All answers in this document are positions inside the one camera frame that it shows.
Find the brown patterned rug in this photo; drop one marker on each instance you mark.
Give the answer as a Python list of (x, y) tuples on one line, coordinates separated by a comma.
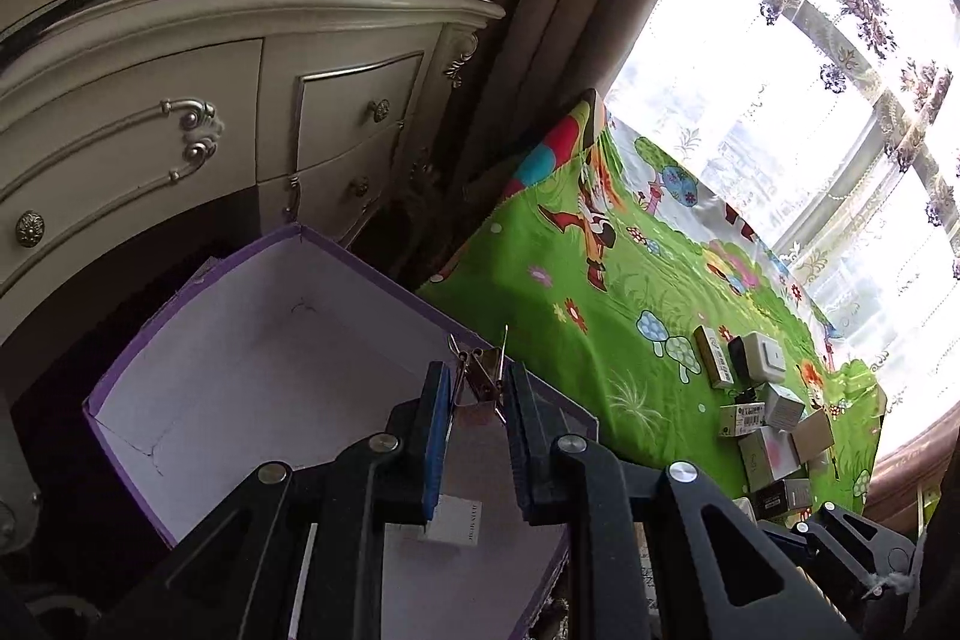
[(551, 614)]

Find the cream lettered carton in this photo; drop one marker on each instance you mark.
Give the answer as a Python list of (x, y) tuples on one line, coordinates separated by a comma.
[(454, 520)]

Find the grey carved furniture part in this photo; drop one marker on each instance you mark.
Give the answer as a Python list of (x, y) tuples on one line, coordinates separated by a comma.
[(15, 482)]

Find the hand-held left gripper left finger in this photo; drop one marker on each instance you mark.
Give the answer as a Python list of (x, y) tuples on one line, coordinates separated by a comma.
[(436, 452)]

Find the cream ornate dresser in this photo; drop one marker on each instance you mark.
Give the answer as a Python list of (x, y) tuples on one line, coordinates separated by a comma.
[(112, 78)]

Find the metal binder clip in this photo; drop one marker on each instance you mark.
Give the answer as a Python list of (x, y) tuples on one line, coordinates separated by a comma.
[(480, 377)]

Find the green cartoon printed mat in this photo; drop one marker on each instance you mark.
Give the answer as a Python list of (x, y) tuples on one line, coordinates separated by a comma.
[(525, 280)]

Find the sheer floral curtain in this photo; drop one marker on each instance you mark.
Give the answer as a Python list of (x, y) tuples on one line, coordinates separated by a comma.
[(825, 85)]

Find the large round brass knob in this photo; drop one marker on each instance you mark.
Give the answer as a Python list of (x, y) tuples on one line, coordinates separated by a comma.
[(30, 228)]

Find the pile of small packaging boxes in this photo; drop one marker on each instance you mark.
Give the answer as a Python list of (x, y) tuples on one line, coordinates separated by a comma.
[(769, 456)]

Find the brown window ledge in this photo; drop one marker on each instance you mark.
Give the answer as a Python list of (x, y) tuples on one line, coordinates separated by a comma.
[(922, 452)]

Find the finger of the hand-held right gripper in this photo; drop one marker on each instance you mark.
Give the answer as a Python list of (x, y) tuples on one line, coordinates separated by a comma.
[(825, 535)]

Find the purple cardboard box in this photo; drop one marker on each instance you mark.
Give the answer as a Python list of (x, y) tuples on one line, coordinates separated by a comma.
[(300, 347)]

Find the small brass drawer knob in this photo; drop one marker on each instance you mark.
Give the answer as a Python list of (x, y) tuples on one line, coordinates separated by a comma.
[(381, 110), (361, 186)]

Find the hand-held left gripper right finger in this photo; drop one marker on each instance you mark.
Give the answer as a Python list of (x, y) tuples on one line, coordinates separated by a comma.
[(517, 460)]

